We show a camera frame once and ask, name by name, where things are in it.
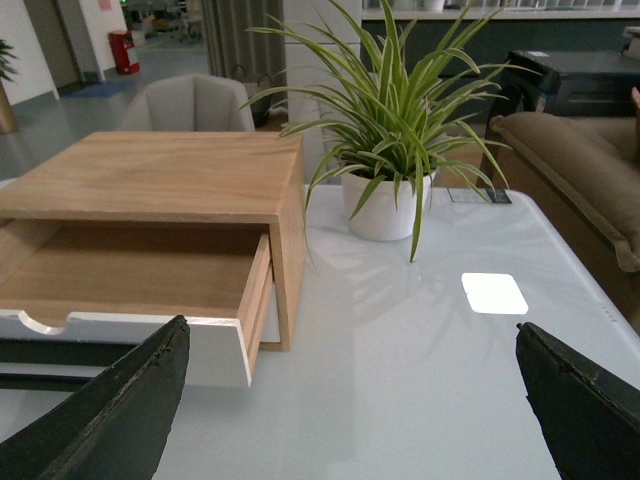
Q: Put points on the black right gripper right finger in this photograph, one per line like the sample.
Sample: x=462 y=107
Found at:
x=588 y=416

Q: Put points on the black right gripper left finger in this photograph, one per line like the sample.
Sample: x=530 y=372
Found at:
x=114 y=427

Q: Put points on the white front wooden drawer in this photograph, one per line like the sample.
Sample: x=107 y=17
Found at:
x=82 y=287

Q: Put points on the wooden drawer cabinet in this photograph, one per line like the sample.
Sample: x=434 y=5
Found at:
x=181 y=177

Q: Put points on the brown sofa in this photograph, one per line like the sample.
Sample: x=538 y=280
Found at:
x=583 y=173

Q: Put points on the white plant pot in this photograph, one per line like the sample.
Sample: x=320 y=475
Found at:
x=384 y=216

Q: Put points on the grey armchair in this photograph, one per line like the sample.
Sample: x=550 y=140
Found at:
x=193 y=102

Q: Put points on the dark cabinet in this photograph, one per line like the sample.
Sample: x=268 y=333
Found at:
x=567 y=83

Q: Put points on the spider plant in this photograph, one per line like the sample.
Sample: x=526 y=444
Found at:
x=386 y=119

